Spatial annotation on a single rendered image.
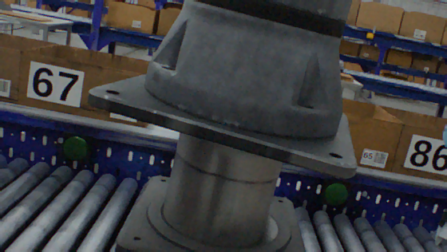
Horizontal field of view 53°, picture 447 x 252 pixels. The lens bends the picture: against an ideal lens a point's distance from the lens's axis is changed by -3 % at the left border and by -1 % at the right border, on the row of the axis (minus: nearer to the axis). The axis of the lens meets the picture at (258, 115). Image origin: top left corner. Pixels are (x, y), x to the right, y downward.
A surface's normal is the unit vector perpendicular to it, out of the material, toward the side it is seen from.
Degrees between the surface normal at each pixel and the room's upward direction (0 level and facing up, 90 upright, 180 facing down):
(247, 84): 71
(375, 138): 90
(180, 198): 89
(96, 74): 90
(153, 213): 0
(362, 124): 90
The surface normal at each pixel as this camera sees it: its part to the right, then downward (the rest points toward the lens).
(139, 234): 0.20, -0.96
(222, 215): 0.14, 0.26
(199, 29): -0.50, -0.30
